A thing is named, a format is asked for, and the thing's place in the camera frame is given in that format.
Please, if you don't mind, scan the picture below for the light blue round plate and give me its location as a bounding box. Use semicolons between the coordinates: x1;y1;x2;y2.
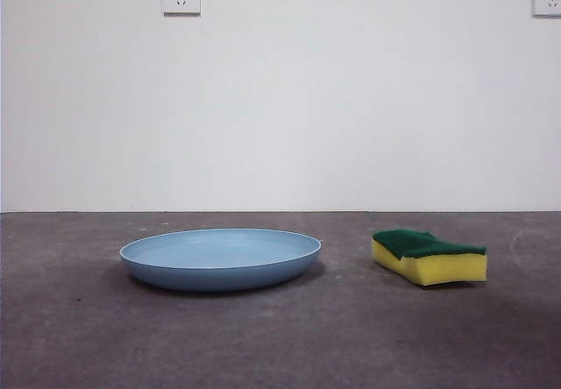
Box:
118;227;324;294

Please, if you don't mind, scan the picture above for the yellow sponge with green pad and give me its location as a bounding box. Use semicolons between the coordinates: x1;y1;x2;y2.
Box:
371;229;489;287

